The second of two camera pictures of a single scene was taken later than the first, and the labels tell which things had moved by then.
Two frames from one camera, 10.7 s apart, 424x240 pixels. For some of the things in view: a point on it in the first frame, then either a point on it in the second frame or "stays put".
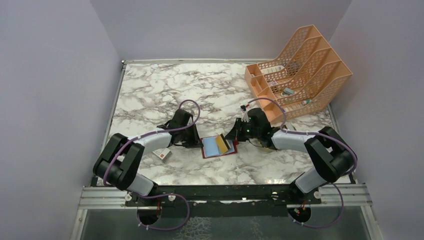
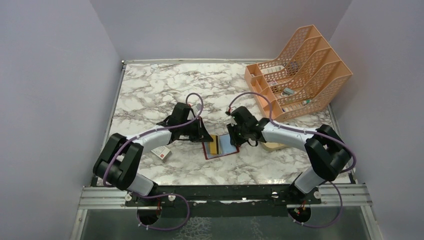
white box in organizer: x=272 y=69 stays put
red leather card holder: x=211 y=149 stays put
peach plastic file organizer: x=301 y=81 stays put
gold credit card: x=222 y=145 to x=213 y=145
